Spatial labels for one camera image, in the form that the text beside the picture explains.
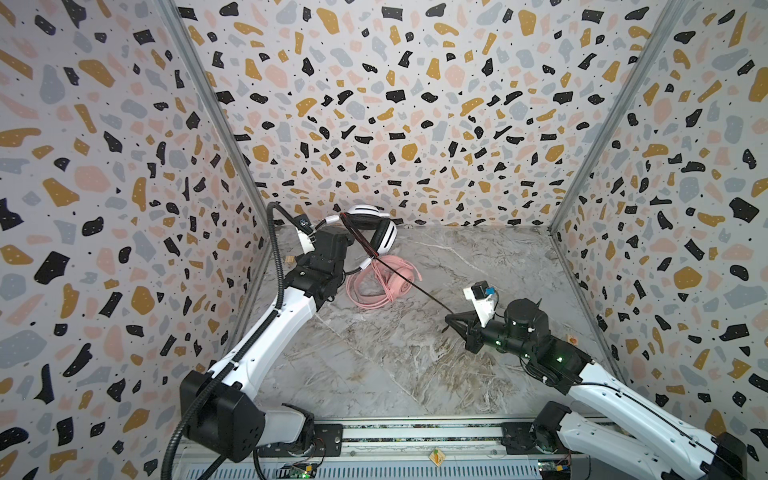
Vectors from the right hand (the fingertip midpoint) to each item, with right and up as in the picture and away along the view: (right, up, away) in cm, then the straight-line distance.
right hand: (444, 316), depth 69 cm
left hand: (-32, +18, +7) cm, 38 cm away
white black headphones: (-19, +24, +6) cm, 31 cm away
